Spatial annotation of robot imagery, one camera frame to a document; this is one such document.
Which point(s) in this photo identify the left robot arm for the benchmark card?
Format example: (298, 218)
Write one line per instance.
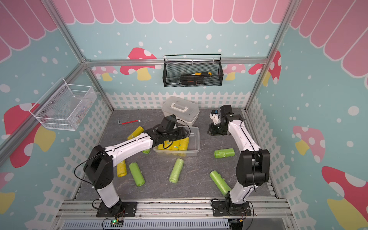
(99, 168)

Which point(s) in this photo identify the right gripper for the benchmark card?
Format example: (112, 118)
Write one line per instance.
(212, 131)

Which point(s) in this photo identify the black tool in basket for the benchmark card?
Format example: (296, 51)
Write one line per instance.
(191, 80)

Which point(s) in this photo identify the light green roll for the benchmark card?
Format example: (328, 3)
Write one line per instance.
(174, 176)

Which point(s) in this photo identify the black wire mesh basket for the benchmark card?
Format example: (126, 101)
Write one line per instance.
(175, 65)

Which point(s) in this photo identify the clear plastic storage box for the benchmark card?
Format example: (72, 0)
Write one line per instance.
(188, 147)

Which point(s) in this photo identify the yellow black screwdriver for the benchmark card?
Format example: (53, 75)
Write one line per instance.
(200, 74)

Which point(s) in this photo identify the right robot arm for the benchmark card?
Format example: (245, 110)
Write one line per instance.
(253, 165)

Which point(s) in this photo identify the red handled hex key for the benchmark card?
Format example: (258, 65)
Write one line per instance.
(128, 122)

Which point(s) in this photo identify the white wire basket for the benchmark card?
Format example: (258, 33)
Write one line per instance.
(64, 106)

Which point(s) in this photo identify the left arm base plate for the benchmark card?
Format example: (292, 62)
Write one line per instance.
(120, 209)

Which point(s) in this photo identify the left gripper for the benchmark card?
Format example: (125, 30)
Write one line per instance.
(181, 133)

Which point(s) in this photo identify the small circuit board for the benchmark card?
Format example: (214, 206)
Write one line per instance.
(116, 223)

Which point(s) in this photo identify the white lidded case with handle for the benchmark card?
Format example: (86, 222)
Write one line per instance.
(186, 112)

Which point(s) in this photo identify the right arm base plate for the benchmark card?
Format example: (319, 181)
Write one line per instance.
(223, 208)

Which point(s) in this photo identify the yellow roll with blue label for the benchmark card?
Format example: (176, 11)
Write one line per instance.
(176, 145)

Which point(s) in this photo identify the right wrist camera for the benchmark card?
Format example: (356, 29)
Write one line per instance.
(215, 117)

